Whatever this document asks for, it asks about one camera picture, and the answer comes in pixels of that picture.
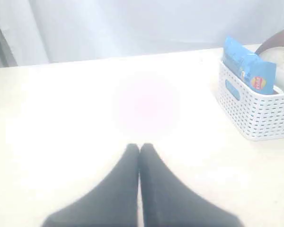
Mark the brown wooden bowl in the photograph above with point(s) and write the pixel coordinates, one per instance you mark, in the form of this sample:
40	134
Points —
275	41

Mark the blue snack bag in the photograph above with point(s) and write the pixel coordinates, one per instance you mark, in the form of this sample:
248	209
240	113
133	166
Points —
256	73

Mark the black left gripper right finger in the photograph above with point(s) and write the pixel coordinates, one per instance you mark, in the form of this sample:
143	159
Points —
167	202

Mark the white floral ceramic dish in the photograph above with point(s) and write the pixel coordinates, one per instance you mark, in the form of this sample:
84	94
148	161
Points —
276	55

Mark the white perforated plastic basket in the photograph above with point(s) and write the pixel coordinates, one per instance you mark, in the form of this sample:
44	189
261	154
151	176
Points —
256	116

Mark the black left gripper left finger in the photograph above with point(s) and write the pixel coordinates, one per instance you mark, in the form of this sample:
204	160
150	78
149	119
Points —
112	203

